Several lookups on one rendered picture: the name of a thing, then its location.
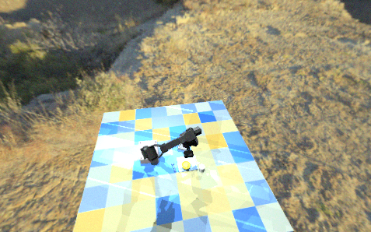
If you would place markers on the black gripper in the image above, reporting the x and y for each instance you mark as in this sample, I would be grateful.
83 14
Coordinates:
188 153

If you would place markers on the white cylinder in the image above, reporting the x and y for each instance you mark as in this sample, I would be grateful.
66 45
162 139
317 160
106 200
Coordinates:
201 167

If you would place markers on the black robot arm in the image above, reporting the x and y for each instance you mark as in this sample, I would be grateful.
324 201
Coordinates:
188 136

